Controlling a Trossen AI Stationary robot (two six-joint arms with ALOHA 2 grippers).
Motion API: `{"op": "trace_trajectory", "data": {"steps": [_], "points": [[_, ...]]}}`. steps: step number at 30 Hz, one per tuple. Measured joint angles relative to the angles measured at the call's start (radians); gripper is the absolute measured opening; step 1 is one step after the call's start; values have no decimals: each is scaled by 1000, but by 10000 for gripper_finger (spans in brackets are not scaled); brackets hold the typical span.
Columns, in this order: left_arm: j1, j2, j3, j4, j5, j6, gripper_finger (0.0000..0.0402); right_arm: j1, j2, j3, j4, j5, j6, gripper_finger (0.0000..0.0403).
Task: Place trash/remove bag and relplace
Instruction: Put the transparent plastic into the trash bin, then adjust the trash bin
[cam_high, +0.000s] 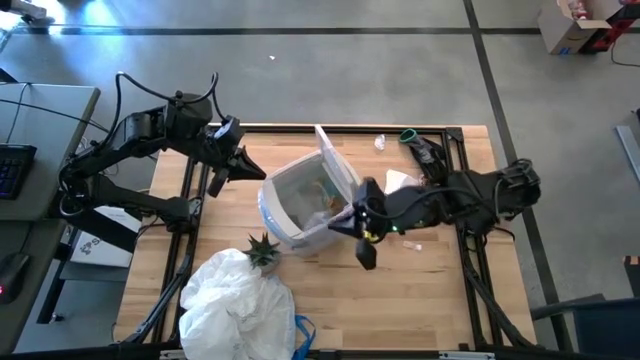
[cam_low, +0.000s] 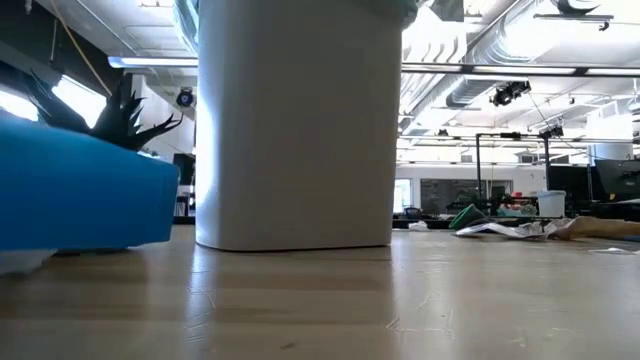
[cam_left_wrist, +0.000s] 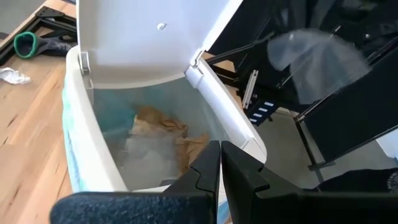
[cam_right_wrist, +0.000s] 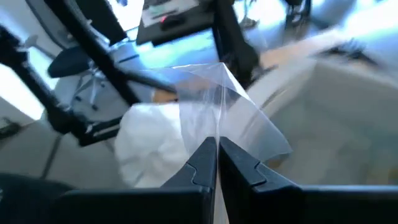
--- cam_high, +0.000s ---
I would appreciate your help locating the large white plastic bag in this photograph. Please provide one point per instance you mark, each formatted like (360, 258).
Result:
(235, 310)

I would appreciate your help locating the succulent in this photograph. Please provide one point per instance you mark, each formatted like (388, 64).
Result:
(262, 252)

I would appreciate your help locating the torn white paper piece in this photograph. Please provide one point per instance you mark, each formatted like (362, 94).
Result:
(400, 180)

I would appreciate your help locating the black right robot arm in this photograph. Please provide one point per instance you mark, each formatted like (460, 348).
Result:
(470, 197)

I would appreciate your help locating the small crumpled clear wrapper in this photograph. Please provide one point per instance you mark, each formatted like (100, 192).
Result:
(380, 142)

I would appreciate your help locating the white plastic trash bin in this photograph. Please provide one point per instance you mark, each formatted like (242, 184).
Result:
(320, 240)

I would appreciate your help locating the red and black equipment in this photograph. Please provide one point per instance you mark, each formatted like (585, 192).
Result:
(615, 30)

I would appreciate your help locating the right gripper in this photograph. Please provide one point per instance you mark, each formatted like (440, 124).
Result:
(377, 220)

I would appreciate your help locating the white printed box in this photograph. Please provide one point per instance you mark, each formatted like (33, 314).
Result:
(105, 245)

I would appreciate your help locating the black keyboard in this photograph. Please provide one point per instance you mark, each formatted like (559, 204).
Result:
(15, 170)

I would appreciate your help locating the small tan plastic scrap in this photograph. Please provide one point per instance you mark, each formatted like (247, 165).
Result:
(412, 246)

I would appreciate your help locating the grey desk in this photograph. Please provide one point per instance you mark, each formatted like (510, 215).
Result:
(45, 250)
(50, 125)

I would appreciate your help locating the black glove with green cuff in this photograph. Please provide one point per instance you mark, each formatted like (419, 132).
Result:
(425, 150)

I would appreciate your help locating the grey metal bar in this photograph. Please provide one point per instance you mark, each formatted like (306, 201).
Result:
(630, 150)

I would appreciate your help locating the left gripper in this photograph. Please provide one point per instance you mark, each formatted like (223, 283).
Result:
(222, 142)

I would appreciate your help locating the person's shoe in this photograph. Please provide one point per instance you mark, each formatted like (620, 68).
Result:
(30, 12)

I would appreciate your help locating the black aluminium table frame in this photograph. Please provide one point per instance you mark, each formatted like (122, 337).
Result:
(450, 131)

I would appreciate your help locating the dark blue chair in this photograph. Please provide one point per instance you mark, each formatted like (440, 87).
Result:
(600, 325)

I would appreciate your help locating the white swing bin lid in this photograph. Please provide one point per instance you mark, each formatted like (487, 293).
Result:
(340, 160)

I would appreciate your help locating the black computer mouse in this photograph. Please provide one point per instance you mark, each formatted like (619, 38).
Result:
(12, 275)

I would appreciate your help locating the blue plastic bin liner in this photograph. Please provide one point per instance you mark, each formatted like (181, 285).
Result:
(267, 210)

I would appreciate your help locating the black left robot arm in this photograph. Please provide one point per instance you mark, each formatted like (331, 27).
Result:
(130, 145)

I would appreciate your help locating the brown paper wrapper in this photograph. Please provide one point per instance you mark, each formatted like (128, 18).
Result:
(330, 195)

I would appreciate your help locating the open cardboard box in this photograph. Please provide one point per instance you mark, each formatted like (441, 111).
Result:
(565, 30)

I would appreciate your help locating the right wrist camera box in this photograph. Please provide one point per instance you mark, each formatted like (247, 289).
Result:
(371, 192)

